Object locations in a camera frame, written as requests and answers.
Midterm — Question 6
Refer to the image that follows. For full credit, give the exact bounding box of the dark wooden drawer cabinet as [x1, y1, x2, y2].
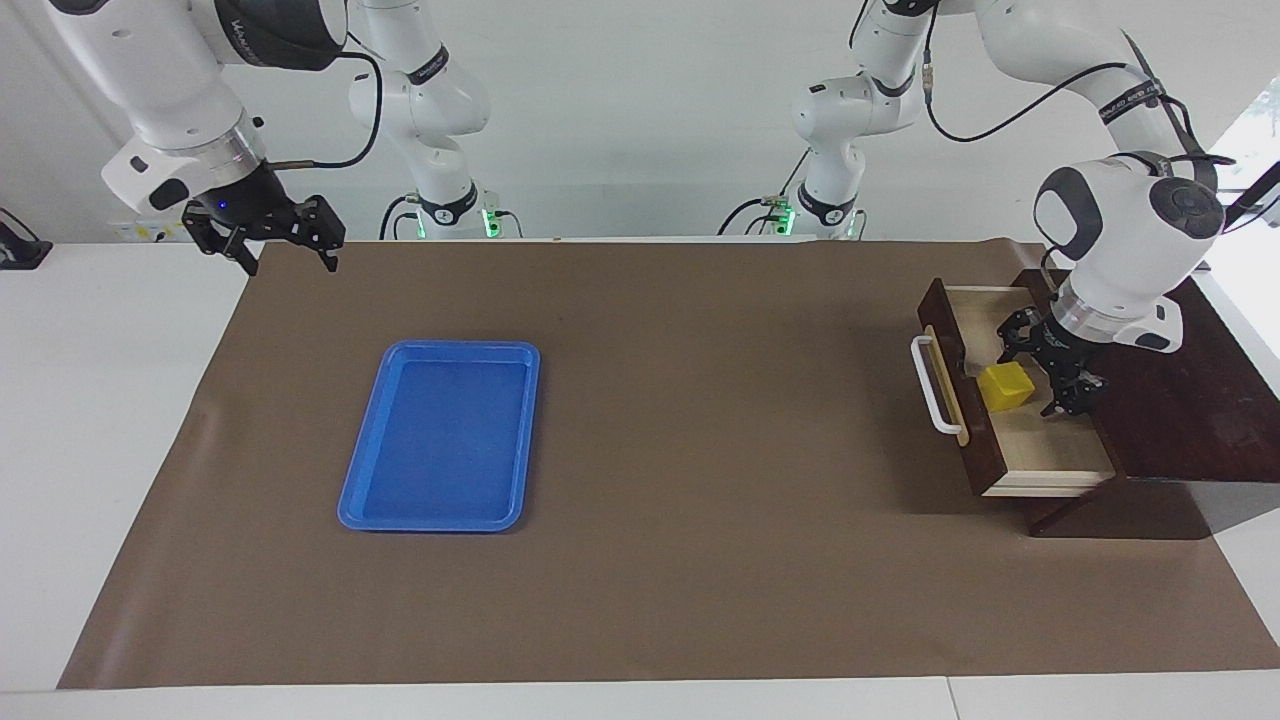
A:
[1010, 268, 1280, 541]

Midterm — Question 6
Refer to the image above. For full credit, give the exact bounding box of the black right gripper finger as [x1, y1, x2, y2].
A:
[182, 203, 261, 277]
[297, 196, 347, 272]

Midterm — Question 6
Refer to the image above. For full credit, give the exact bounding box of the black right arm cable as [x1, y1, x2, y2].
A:
[268, 40, 386, 171]

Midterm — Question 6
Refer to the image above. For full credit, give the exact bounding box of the yellow cube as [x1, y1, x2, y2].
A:
[978, 362, 1036, 413]

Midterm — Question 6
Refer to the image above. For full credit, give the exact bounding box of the blue plastic tray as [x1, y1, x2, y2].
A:
[337, 340, 542, 533]

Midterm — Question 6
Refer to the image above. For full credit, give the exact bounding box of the black right base cable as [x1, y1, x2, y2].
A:
[378, 193, 421, 241]

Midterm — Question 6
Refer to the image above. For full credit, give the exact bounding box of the black base cable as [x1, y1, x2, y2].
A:
[715, 150, 813, 237]
[378, 193, 421, 241]

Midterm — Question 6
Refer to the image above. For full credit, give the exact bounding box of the black left base cable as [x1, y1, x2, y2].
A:
[715, 150, 813, 237]

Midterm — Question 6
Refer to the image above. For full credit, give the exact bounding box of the black clamp base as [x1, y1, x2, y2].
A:
[0, 208, 53, 271]

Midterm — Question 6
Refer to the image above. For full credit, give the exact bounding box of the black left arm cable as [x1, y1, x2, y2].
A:
[920, 30, 1238, 166]

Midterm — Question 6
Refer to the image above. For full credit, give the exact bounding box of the white wall socket box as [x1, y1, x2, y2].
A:
[108, 215, 191, 244]

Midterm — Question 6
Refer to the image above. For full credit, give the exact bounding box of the wooden drawer with white handle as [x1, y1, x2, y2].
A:
[910, 278, 1117, 499]

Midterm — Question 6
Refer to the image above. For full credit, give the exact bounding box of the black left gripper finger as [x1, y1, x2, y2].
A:
[1042, 370, 1108, 419]
[997, 309, 1041, 363]

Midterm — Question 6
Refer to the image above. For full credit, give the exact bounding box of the brown table mat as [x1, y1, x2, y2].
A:
[57, 236, 1280, 691]

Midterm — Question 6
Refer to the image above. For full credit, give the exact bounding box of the black camera stand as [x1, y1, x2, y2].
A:
[1200, 160, 1280, 276]

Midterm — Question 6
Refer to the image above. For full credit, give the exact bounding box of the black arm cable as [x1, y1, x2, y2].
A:
[268, 40, 386, 171]
[920, 30, 1238, 166]

